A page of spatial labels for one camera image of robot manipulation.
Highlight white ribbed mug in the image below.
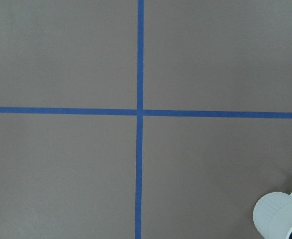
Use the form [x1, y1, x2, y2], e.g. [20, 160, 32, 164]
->
[253, 192, 292, 239]

